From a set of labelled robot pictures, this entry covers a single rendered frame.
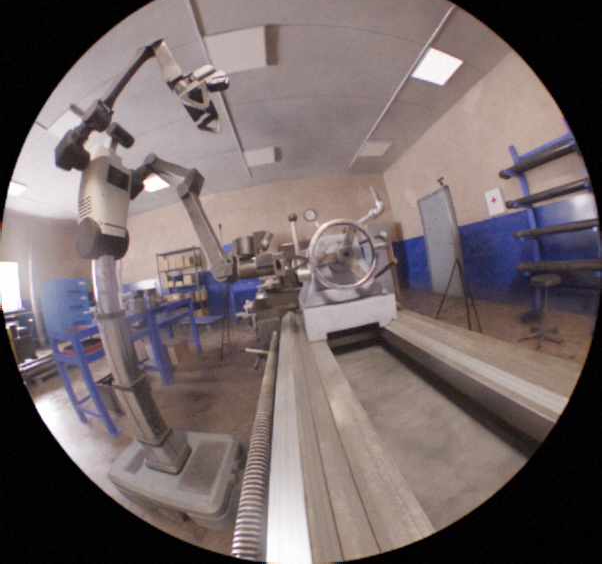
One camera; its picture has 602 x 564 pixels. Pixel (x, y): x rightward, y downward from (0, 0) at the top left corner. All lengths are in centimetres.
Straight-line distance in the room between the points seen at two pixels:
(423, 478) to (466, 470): 7
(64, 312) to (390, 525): 201
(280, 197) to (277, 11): 453
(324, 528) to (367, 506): 5
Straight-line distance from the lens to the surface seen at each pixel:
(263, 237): 62
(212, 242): 69
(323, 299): 70
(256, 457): 46
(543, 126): 346
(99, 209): 90
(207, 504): 101
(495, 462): 45
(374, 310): 71
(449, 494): 40
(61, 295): 199
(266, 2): 245
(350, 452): 31
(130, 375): 96
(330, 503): 27
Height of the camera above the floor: 108
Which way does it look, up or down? 1 degrees up
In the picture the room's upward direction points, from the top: 9 degrees counter-clockwise
